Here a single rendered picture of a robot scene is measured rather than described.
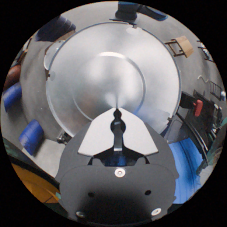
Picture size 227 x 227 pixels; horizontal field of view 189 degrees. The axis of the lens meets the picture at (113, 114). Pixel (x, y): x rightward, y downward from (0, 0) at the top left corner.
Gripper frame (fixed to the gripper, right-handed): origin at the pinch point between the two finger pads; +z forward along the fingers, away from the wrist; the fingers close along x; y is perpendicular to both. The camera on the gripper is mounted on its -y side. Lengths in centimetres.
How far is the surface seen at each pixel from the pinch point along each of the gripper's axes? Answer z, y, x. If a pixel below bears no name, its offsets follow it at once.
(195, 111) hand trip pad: 4.1, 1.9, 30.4
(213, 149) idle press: -24, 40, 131
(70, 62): 2.9, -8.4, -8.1
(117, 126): 1.5, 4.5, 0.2
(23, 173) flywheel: -21.3, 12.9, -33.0
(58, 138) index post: 1.0, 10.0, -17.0
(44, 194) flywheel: -29, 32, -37
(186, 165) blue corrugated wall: -4, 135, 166
